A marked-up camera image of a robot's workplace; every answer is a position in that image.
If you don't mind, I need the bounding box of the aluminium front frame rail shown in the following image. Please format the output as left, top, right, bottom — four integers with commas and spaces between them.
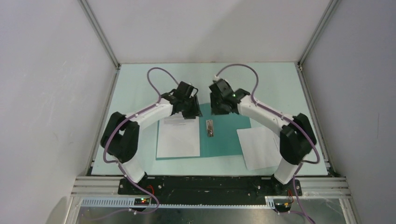
71, 176, 351, 209

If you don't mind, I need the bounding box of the teal plastic folder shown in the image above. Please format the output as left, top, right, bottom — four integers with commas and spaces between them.
156, 103, 252, 161

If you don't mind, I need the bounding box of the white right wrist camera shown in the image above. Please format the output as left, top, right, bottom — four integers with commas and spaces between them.
212, 75, 219, 82

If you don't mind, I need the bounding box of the aluminium frame right post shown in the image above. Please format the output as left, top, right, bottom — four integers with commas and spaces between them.
297, 0, 341, 68

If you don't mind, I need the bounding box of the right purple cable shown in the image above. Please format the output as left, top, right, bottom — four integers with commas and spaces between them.
215, 63, 321, 224

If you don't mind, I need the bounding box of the controller board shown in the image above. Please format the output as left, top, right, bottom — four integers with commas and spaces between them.
134, 197, 151, 206
273, 203, 292, 213

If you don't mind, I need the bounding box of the left controller board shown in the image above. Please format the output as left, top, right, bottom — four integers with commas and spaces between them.
134, 197, 151, 206

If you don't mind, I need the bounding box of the aluminium frame left post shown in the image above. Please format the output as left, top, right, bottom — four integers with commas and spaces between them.
78, 0, 120, 70

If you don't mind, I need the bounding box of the metal folder clip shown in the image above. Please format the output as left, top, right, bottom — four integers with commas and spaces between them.
205, 119, 214, 137

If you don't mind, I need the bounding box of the right controller board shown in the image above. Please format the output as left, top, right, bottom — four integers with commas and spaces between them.
273, 203, 292, 213

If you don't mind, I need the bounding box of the white paper sheet stack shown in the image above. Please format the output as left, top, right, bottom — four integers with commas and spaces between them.
237, 126, 282, 170

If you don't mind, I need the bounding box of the aluminium frame post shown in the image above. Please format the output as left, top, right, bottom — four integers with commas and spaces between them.
297, 0, 341, 68
78, 0, 120, 70

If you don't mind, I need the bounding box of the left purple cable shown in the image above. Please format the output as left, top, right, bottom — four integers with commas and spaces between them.
103, 67, 180, 216

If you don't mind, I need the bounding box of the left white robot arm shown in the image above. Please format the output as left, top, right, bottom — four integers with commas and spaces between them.
100, 82, 202, 194

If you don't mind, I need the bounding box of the purple cable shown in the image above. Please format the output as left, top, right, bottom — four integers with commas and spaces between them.
103, 67, 180, 216
215, 63, 321, 224

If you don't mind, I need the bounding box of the printed white paper sheet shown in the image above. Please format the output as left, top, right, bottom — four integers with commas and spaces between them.
156, 113, 200, 160

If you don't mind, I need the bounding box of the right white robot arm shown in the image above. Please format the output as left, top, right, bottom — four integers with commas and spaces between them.
209, 78, 318, 195

